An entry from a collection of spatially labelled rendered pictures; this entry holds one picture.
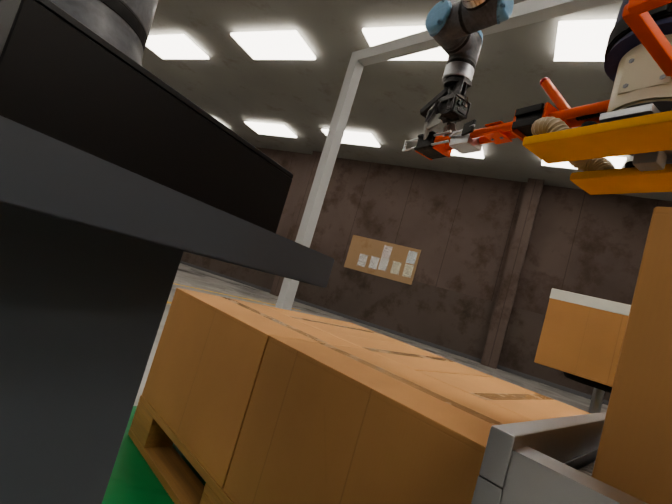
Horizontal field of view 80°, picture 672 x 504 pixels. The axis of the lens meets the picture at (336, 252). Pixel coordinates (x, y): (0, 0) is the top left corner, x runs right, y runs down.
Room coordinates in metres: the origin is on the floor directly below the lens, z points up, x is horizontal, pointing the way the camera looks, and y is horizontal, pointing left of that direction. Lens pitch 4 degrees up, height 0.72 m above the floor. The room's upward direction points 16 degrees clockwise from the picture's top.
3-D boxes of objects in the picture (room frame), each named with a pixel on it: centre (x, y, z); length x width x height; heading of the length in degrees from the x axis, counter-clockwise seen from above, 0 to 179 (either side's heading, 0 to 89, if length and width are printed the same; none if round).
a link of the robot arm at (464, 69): (1.20, -0.21, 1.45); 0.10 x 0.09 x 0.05; 120
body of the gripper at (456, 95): (1.20, -0.22, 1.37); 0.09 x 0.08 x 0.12; 30
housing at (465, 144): (1.11, -0.27, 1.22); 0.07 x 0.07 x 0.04; 31
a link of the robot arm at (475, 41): (1.20, -0.21, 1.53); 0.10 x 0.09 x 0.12; 132
